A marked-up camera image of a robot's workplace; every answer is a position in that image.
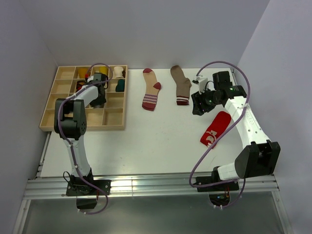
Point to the orange rolled sock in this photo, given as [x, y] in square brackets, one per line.
[83, 72]

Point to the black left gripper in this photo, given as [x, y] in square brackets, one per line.
[101, 102]

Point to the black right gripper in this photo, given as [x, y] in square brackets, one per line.
[198, 98]

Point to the teal rolled sock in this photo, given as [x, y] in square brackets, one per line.
[120, 87]

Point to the tan brown sock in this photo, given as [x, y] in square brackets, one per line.
[183, 85]

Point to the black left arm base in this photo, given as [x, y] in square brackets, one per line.
[86, 195]

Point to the beige maroon striped sock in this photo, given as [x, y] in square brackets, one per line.
[152, 89]

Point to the cream rolled sock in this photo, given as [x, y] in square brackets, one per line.
[119, 72]

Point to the aluminium frame rail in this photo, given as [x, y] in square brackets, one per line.
[139, 185]

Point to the wooden compartment tray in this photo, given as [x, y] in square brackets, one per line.
[110, 117]

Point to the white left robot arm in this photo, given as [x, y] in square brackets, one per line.
[70, 123]

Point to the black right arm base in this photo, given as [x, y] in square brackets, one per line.
[219, 193]

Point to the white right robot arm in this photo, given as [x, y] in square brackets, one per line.
[259, 155]

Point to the yellow rolled sock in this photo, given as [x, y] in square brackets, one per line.
[104, 70]

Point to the argyle red rolled sock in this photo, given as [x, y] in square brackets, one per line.
[79, 85]

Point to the red patterned sock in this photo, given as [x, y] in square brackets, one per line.
[216, 128]

